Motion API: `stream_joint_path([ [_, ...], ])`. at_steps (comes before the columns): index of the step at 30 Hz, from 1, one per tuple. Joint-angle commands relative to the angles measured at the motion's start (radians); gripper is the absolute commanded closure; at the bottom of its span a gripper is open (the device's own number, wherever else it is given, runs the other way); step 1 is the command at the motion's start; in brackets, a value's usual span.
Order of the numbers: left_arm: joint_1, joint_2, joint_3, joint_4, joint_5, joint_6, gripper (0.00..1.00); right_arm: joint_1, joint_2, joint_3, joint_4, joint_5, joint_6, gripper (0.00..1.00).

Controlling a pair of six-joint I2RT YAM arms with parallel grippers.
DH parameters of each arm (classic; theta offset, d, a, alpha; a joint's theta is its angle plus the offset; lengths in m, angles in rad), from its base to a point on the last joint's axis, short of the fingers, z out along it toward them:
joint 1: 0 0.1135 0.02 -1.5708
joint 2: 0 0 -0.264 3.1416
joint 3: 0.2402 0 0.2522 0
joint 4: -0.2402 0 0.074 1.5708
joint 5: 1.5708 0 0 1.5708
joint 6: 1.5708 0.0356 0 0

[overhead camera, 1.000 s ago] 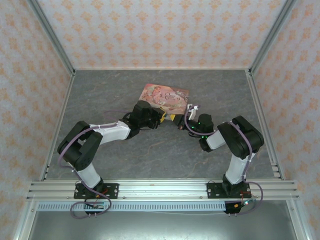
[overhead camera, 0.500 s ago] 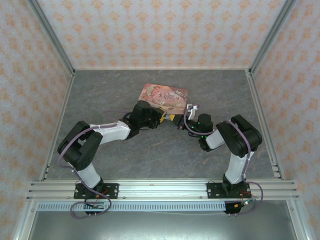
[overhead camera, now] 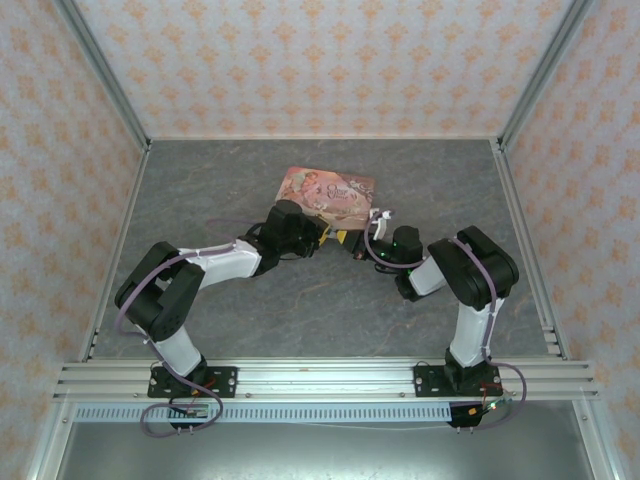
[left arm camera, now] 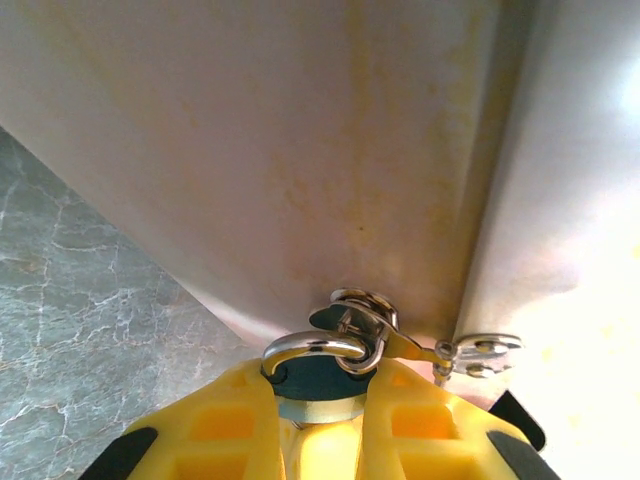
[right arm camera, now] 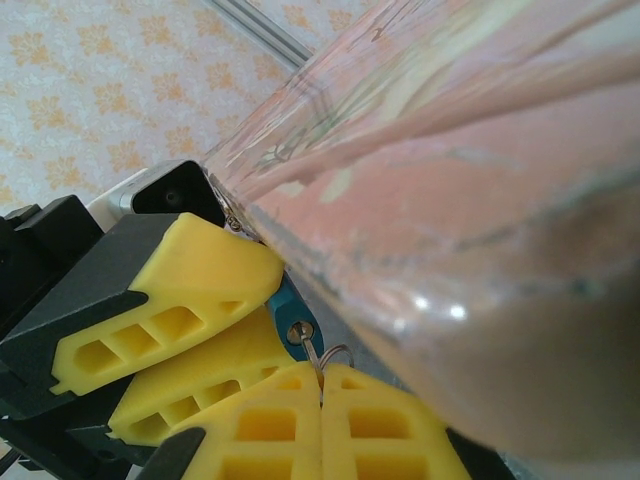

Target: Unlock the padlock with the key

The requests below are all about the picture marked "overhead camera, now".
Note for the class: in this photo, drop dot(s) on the pink illustrated storybook box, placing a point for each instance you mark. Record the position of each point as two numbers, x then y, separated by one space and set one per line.
330 192

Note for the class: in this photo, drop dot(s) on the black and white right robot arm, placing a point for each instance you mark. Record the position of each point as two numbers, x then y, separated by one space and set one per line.
480 270

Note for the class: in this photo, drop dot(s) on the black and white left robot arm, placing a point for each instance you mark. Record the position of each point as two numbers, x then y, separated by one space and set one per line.
165 300

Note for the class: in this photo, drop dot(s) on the grey metal shelf panel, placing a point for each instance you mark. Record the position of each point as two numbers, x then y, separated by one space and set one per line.
325 452

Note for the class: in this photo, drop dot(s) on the aluminium side table rail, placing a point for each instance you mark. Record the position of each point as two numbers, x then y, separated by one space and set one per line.
525 215
127 200

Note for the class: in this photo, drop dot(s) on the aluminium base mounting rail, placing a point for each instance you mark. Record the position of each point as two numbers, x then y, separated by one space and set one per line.
325 380

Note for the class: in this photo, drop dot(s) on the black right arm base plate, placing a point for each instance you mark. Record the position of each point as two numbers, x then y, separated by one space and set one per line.
425 382

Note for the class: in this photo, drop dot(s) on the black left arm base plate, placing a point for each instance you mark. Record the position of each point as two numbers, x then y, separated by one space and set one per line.
225 382

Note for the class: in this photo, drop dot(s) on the aluminium corner post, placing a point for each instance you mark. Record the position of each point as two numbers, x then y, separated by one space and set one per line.
107 80
542 75

